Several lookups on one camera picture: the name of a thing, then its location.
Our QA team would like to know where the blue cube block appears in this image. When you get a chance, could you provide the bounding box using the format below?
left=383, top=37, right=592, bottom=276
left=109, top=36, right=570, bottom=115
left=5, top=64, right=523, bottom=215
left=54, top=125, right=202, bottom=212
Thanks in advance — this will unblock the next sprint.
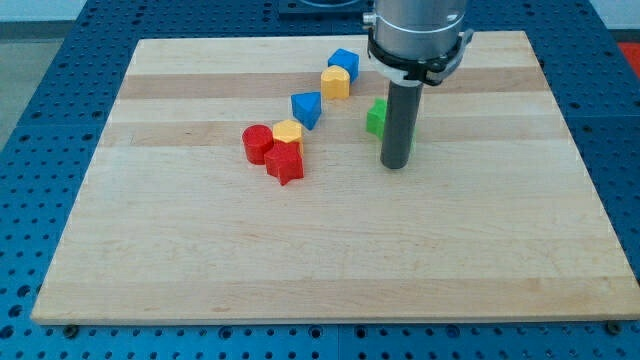
left=327, top=48, right=360, bottom=83

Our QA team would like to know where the green block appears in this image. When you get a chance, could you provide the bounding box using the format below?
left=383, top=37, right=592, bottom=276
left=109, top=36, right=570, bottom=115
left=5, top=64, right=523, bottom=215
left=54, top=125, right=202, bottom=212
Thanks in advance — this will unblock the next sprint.
left=365, top=98, right=387, bottom=151

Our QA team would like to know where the red star block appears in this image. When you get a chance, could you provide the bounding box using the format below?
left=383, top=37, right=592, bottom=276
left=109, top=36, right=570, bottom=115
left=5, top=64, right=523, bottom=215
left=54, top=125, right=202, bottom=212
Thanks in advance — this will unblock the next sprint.
left=264, top=142, right=304, bottom=186

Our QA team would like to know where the blue triangle block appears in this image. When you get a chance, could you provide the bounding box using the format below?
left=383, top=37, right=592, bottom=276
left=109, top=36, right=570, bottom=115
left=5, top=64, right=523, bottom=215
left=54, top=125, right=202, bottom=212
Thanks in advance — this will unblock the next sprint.
left=291, top=92, right=322, bottom=130

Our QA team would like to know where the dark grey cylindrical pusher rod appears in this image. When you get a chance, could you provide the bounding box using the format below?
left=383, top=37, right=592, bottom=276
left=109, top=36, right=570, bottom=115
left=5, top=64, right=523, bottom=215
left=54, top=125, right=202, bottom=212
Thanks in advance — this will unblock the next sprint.
left=380, top=82, right=423, bottom=169

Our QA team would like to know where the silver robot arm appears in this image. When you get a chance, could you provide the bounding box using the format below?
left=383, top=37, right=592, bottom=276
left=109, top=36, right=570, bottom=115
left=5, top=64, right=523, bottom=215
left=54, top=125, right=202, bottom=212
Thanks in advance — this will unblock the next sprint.
left=363, top=0, right=473, bottom=169

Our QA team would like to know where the light wooden board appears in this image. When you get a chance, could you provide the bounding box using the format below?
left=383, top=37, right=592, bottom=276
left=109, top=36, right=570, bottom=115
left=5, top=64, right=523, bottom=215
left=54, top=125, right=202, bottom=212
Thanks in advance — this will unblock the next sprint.
left=31, top=31, right=639, bottom=325

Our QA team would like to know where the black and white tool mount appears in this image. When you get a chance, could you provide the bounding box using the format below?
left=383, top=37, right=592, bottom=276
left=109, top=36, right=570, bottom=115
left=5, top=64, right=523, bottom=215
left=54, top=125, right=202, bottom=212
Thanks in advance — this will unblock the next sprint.
left=367, top=29, right=474, bottom=87

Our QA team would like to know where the yellow heart block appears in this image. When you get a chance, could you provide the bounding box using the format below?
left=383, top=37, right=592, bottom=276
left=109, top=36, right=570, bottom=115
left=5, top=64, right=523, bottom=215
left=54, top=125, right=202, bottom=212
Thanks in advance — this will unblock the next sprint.
left=321, top=65, right=350, bottom=99

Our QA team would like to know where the yellow hexagon block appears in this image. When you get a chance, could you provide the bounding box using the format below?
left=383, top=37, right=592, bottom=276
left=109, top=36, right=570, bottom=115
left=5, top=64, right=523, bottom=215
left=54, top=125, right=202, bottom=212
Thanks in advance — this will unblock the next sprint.
left=272, top=119, right=304, bottom=155

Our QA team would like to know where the red cylinder block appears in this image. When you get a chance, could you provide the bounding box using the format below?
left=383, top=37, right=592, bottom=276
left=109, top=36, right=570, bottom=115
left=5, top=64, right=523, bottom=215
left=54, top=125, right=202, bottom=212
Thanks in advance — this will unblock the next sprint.
left=241, top=124, right=274, bottom=165

